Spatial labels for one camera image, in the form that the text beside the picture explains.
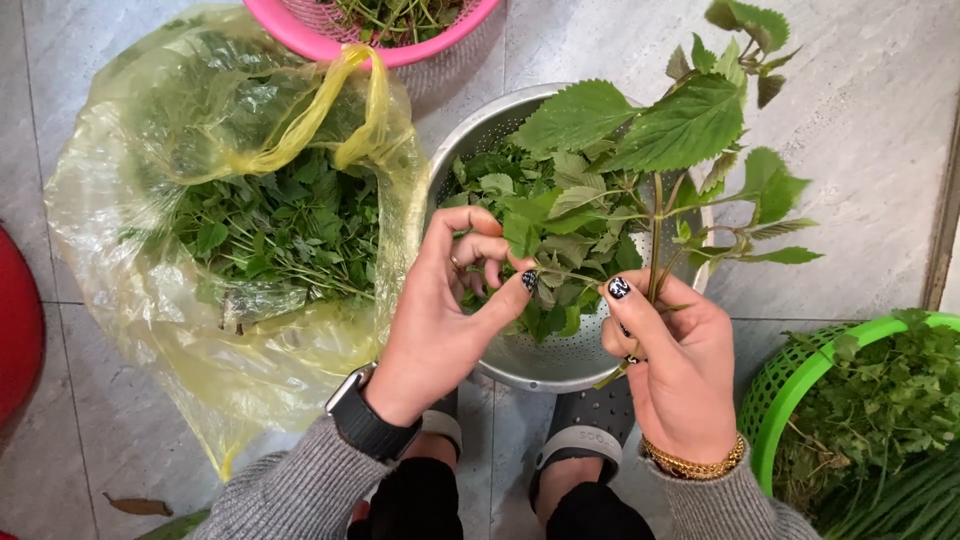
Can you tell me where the person's right hand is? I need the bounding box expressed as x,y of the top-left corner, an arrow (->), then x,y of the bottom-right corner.
601,269 -> 741,454

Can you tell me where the person's left hand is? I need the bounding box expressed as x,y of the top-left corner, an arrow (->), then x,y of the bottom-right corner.
364,205 -> 540,428

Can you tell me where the leafy green herb stem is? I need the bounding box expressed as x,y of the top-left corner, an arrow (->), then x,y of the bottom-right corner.
501,0 -> 825,391

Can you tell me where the grey clog sandal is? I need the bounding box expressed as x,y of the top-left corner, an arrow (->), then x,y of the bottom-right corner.
418,385 -> 464,460
528,375 -> 639,513

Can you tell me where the green plastic basket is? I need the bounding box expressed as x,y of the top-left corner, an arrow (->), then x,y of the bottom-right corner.
738,310 -> 960,500

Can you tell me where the black smartwatch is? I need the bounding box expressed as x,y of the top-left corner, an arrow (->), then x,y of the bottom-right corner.
324,362 -> 424,465

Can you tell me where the metal colander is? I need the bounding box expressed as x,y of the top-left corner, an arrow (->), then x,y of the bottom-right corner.
423,82 -> 714,396

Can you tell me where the pile of picked green leaves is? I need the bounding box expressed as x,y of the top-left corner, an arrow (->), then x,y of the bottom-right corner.
438,142 -> 706,345

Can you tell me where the person's left leg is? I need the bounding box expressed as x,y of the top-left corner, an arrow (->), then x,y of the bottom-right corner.
347,431 -> 465,540

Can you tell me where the person's leg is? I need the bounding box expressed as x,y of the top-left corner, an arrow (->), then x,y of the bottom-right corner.
534,457 -> 656,540
347,431 -> 465,540

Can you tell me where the person's right leg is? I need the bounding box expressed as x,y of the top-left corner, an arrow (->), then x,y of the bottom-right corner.
534,457 -> 656,540

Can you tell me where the bunch of unpicked herb stems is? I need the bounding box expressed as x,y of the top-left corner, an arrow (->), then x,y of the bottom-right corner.
123,30 -> 384,333

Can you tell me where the bunch of coriander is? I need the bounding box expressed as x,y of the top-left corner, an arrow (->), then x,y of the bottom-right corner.
772,308 -> 960,526

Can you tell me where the bunch of green onions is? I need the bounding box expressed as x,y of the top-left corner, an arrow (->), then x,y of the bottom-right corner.
813,442 -> 960,540

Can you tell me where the yellow plastic bag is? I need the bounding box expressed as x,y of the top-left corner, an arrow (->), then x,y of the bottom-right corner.
42,3 -> 431,483

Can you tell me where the dull green object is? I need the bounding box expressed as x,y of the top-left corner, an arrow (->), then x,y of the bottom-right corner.
135,508 -> 213,540

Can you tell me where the heap of stripped stems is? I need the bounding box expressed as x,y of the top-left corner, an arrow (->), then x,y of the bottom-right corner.
318,0 -> 472,48

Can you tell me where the pink plastic basket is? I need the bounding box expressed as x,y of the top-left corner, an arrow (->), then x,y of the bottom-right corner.
241,0 -> 502,71

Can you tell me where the dry brown leaf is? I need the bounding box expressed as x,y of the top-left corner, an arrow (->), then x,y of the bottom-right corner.
102,492 -> 174,519

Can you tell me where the red plastic stool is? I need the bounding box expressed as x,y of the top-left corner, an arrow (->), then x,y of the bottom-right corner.
0,221 -> 47,430

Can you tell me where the gold chain bracelet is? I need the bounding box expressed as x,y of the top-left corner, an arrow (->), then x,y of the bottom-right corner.
639,432 -> 747,482

